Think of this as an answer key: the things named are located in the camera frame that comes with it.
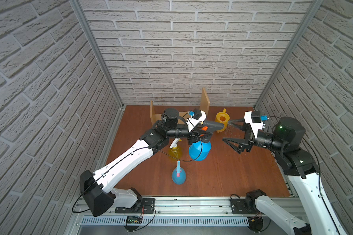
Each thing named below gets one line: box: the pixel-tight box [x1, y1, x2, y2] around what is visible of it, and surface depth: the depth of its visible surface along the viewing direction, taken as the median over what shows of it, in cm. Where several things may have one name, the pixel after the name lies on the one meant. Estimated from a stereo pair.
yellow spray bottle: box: [168, 137, 183, 159], surface depth 83 cm
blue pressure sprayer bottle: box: [188, 120, 224, 162], surface depth 63 cm
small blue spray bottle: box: [171, 160, 187, 185], surface depth 79 cm
